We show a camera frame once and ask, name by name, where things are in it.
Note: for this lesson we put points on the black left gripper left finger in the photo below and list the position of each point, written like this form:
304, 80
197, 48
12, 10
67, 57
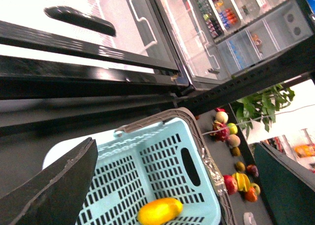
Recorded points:
54, 196

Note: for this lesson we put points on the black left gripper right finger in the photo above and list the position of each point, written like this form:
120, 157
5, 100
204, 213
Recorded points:
289, 187

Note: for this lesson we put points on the grey basket handle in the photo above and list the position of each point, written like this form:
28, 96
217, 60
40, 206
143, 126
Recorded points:
214, 173

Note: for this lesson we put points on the yellow mango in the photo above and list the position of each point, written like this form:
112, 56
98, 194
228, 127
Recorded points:
159, 211

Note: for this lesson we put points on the light blue plastic basket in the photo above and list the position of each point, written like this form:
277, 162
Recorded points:
133, 169

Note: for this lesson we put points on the red green apple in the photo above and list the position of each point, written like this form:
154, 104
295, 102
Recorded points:
256, 187

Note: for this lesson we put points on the orange persimmon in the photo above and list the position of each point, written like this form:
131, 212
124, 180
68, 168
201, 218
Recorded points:
251, 195

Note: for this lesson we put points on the dark plum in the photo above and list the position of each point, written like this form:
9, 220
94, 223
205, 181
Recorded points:
252, 170

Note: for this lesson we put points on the yellow star fruit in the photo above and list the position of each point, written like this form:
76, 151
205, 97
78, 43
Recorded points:
243, 181

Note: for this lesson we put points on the brown kiwi fruit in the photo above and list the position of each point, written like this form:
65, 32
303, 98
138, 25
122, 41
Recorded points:
240, 167

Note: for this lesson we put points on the green potted plant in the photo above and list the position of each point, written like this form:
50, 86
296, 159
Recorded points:
262, 107

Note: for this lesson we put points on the pink dragon fruit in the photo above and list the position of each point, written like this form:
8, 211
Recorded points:
220, 131

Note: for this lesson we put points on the tan round melon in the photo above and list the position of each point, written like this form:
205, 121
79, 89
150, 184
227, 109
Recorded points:
222, 117

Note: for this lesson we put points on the glass door refrigerator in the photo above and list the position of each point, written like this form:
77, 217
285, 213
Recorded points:
75, 48

